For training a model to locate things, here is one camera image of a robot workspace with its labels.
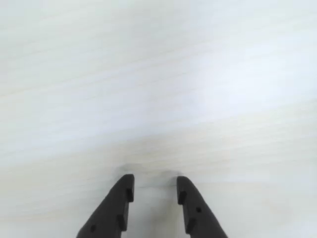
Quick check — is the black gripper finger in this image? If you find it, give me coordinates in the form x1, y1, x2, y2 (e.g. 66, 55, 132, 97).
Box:
75, 174, 135, 238
176, 176, 229, 238

